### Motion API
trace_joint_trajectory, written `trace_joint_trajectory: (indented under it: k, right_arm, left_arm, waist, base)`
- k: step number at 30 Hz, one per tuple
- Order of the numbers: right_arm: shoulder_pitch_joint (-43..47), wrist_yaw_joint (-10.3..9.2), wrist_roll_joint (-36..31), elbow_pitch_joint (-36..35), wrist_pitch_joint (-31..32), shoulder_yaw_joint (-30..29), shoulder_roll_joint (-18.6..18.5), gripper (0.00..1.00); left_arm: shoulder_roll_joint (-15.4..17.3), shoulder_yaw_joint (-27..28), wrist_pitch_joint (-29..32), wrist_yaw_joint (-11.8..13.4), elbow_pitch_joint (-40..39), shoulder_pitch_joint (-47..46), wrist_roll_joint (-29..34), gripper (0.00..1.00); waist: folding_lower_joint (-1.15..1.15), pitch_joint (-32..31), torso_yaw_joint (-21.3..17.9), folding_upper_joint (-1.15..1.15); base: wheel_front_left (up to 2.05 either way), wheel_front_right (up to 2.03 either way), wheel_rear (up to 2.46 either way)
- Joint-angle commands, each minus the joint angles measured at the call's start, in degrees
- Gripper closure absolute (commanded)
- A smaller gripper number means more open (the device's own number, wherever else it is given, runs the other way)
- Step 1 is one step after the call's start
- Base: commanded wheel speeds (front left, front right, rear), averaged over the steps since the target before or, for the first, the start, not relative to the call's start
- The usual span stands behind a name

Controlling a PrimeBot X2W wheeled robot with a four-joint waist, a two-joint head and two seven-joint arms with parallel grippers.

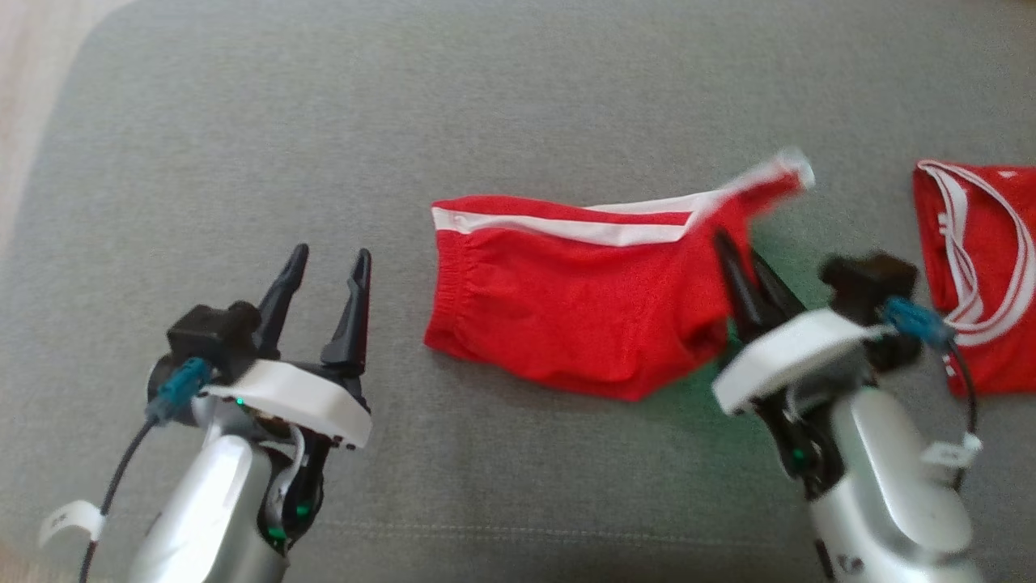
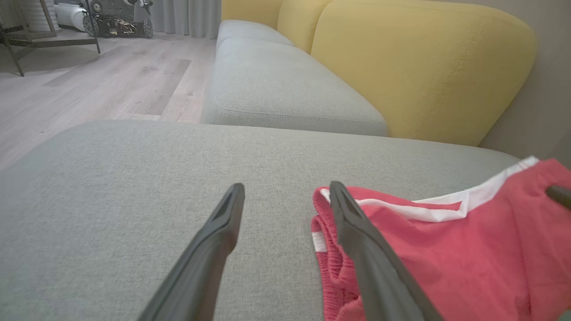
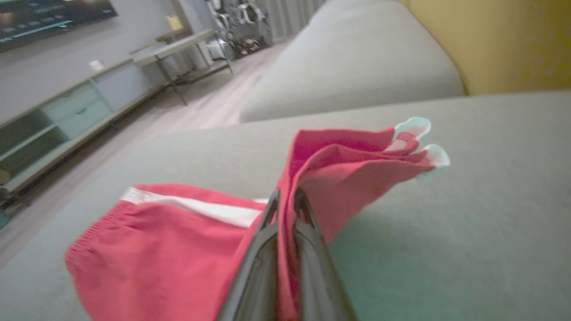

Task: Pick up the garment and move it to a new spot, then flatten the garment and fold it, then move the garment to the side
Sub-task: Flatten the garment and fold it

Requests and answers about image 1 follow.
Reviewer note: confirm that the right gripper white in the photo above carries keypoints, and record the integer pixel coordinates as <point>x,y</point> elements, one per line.
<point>785,356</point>

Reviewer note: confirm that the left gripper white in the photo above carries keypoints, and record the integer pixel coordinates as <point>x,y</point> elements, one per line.
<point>299,401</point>

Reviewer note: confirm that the red shorts white stripe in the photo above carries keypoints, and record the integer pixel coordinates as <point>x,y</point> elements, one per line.
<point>566,308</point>

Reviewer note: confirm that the red Bulls basketball jersey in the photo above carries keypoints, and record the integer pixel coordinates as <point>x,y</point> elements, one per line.
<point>995,267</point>

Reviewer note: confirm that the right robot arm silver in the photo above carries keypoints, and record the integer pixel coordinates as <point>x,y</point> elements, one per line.
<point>882,486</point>

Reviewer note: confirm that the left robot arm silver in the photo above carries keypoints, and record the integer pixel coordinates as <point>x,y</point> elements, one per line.
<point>210,510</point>

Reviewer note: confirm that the large grey sofa seat cushion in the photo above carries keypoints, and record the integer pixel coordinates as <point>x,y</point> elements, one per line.
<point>324,121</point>

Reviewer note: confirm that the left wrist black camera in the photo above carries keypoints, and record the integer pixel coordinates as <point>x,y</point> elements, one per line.
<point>210,332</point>

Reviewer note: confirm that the wrist black camera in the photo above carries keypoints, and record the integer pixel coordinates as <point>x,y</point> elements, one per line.
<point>866,283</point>
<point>210,332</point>

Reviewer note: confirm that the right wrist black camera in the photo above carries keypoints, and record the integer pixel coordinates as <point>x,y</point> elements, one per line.
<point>866,283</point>

